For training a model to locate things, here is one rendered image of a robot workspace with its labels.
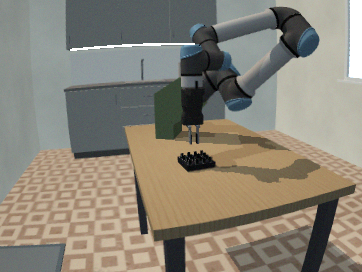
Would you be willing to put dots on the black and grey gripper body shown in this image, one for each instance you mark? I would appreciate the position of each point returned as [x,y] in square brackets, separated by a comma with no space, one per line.
[190,101]

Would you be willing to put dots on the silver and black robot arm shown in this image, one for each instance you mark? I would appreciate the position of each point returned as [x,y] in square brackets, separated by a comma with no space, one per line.
[298,39]

